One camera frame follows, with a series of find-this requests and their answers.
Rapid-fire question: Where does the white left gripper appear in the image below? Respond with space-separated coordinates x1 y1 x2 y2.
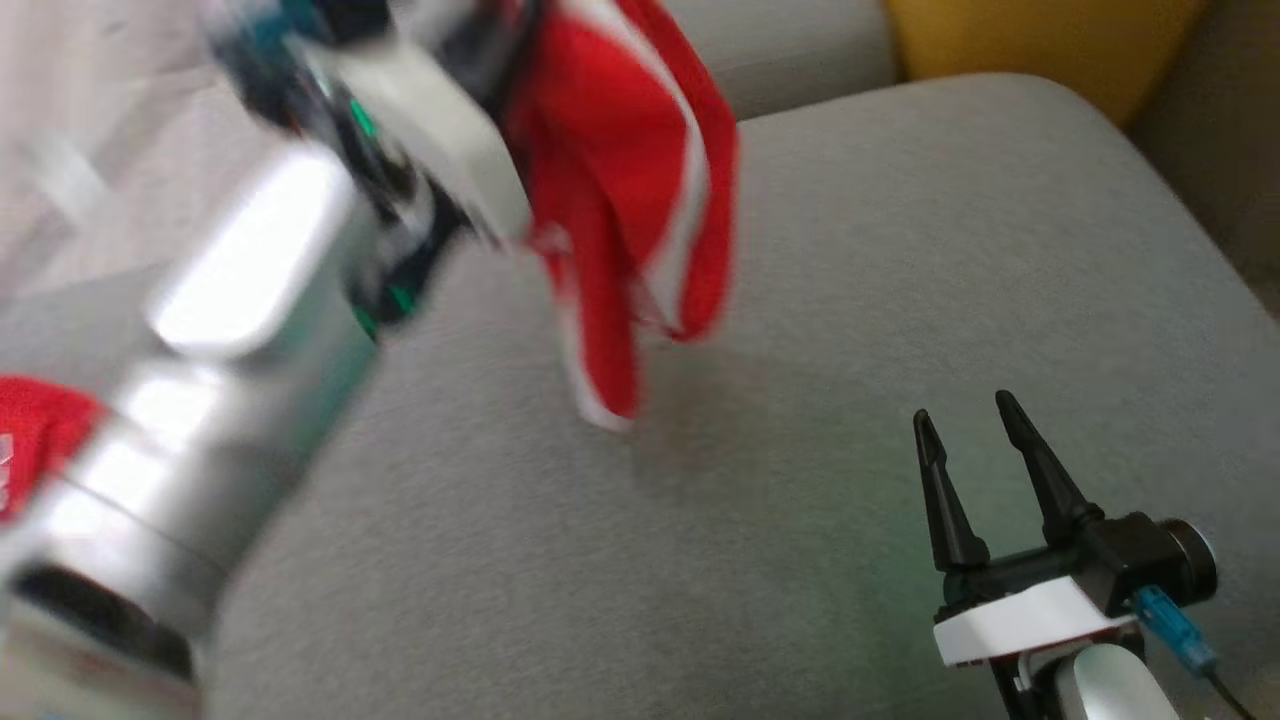
300 40 536 331

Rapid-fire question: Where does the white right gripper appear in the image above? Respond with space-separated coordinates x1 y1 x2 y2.
912 390 1141 691

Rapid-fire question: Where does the red jersey with white stripes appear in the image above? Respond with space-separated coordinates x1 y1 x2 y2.
505 0 741 433

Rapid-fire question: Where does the large grey sofa seat cushion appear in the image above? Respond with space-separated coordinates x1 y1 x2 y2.
0 72 1280 720

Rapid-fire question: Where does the wide yellow sofa backrest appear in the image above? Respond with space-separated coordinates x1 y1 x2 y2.
885 0 1211 126

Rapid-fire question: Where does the blue cable connector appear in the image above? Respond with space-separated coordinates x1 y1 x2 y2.
1135 585 1219 673

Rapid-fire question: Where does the thin black cable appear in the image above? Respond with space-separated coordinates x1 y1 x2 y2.
1205 668 1263 720

